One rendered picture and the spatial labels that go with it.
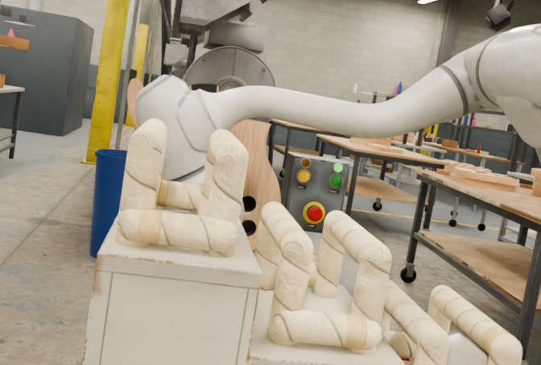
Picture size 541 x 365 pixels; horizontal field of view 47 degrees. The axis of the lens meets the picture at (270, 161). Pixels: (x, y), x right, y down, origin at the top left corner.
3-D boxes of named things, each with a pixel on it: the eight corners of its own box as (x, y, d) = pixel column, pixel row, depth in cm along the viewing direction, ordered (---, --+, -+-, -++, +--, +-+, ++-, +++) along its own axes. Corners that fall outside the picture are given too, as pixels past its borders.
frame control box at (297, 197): (248, 227, 192) (262, 143, 190) (315, 235, 196) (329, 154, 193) (258, 247, 168) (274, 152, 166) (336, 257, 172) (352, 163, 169)
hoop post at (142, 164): (116, 235, 61) (130, 140, 60) (149, 239, 62) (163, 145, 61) (113, 244, 58) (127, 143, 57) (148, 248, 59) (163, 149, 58)
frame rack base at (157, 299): (104, 325, 83) (121, 197, 81) (217, 336, 85) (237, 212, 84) (71, 440, 56) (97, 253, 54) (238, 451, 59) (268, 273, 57)
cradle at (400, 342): (354, 346, 85) (358, 323, 85) (432, 354, 87) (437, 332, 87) (361, 357, 82) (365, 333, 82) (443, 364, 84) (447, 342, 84)
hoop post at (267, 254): (248, 281, 81) (259, 209, 80) (272, 284, 82) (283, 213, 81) (250, 288, 78) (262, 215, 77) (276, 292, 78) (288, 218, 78)
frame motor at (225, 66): (173, 126, 202) (185, 46, 199) (255, 139, 206) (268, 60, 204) (174, 138, 162) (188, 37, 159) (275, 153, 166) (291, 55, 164)
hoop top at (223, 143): (206, 151, 78) (210, 126, 78) (231, 155, 79) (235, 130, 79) (213, 173, 59) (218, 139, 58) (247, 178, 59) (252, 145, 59)
